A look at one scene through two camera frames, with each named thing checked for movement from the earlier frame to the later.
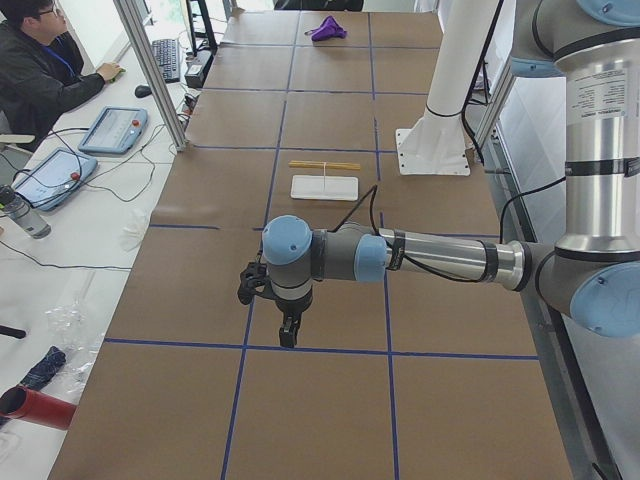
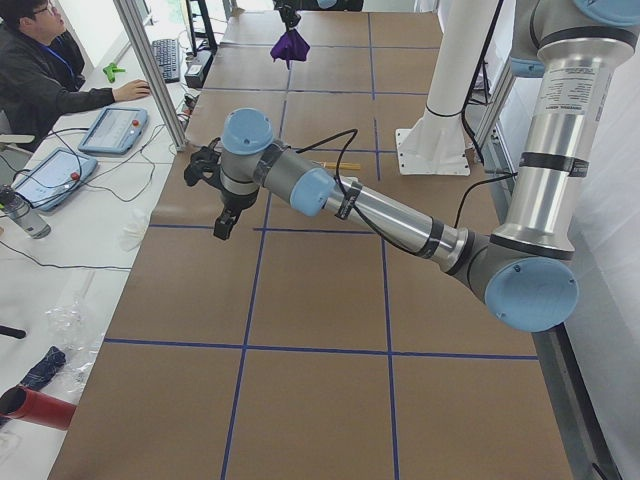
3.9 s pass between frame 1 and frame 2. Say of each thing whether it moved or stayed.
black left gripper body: moved
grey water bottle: stayed
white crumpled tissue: stayed
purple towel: moved
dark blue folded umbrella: stayed
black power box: stayed
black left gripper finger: moved
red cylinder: stayed
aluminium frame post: stayed
